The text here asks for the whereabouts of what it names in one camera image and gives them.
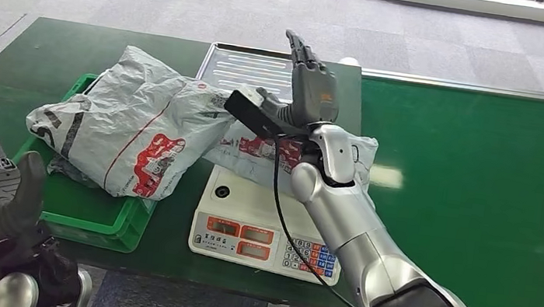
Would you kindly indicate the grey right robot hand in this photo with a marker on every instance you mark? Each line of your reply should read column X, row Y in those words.
column 313, row 92

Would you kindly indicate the small grey courier bag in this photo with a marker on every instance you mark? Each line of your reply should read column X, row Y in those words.
column 246, row 152

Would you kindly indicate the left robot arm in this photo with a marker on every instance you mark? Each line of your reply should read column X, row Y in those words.
column 55, row 273

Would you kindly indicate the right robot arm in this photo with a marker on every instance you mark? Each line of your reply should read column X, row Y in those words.
column 346, row 223

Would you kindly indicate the green conveyor belt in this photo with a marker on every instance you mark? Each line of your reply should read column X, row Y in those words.
column 474, row 198

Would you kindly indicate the white round knob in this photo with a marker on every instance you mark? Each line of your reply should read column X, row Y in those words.
column 349, row 61

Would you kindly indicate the metal tray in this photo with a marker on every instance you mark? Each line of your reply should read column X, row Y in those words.
column 246, row 68

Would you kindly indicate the green plastic crate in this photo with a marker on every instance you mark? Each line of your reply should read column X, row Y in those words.
column 83, row 212

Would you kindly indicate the white electronic scale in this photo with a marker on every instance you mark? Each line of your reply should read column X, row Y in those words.
column 243, row 221

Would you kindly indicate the large grey courier bag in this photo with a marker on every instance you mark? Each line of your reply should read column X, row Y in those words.
column 125, row 124

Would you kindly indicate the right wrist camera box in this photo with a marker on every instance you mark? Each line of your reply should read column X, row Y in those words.
column 251, row 112

